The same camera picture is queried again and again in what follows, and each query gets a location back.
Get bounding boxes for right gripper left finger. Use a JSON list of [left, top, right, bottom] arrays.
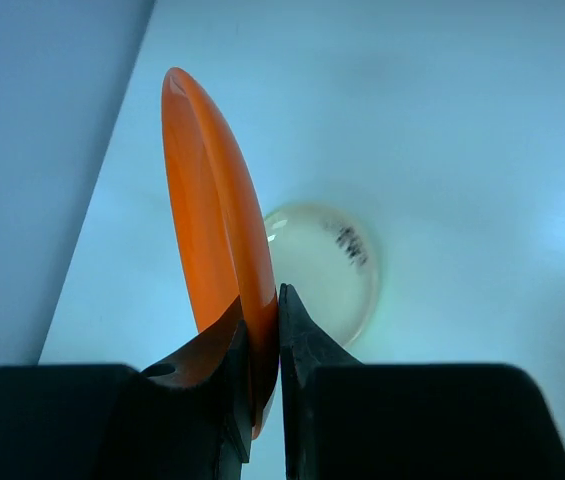
[[106, 300, 252, 479]]

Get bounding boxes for orange plate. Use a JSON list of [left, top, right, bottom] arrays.
[[161, 68, 279, 437]]

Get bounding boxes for cream plate with ink drawing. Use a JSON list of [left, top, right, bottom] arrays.
[[264, 203, 381, 347]]

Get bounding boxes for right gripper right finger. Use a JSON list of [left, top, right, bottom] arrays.
[[279, 285, 565, 479]]

